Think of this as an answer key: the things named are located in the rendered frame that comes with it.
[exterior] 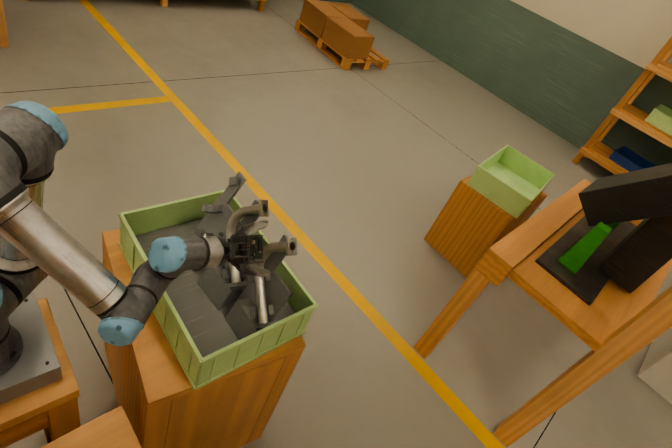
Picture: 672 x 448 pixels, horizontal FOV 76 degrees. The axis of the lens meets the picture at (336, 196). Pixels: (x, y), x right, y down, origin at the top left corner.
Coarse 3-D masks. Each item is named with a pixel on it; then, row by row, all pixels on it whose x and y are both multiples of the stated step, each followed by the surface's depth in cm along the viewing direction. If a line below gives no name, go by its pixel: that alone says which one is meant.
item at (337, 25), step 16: (304, 0) 596; (304, 16) 602; (320, 16) 576; (336, 16) 577; (352, 16) 601; (304, 32) 616; (320, 32) 581; (336, 32) 558; (352, 32) 546; (320, 48) 587; (336, 48) 564; (352, 48) 548; (368, 48) 567; (368, 64) 582; (384, 64) 602
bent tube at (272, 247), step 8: (288, 240) 127; (296, 240) 130; (264, 248) 133; (272, 248) 131; (280, 248) 129; (288, 248) 127; (296, 248) 130; (264, 256) 134; (256, 264) 135; (256, 280) 134; (256, 288) 134; (264, 288) 135; (256, 296) 134; (264, 296) 134; (264, 304) 133; (264, 312) 133; (264, 320) 132
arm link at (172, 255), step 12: (156, 240) 93; (168, 240) 92; (180, 240) 94; (192, 240) 97; (204, 240) 99; (156, 252) 92; (168, 252) 90; (180, 252) 92; (192, 252) 95; (204, 252) 97; (156, 264) 92; (168, 264) 91; (180, 264) 93; (192, 264) 96; (204, 264) 99; (168, 276) 96
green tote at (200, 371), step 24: (216, 192) 168; (120, 216) 145; (144, 216) 153; (168, 216) 160; (192, 216) 168; (120, 240) 153; (264, 240) 158; (168, 312) 129; (312, 312) 145; (168, 336) 134; (264, 336) 132; (288, 336) 145; (192, 360) 122; (216, 360) 122; (240, 360) 133; (192, 384) 125
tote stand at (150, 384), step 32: (128, 352) 140; (160, 352) 132; (288, 352) 146; (128, 384) 150; (160, 384) 125; (224, 384) 138; (256, 384) 151; (128, 416) 161; (160, 416) 130; (192, 416) 142; (224, 416) 156; (256, 416) 174
